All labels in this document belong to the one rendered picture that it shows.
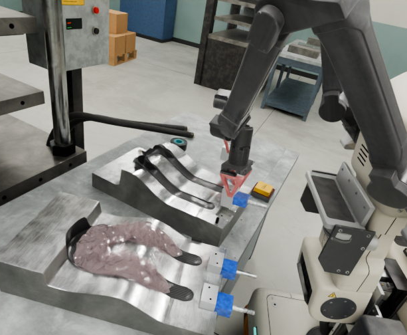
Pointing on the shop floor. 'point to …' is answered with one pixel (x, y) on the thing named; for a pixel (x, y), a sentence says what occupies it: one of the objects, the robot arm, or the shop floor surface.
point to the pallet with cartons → (120, 38)
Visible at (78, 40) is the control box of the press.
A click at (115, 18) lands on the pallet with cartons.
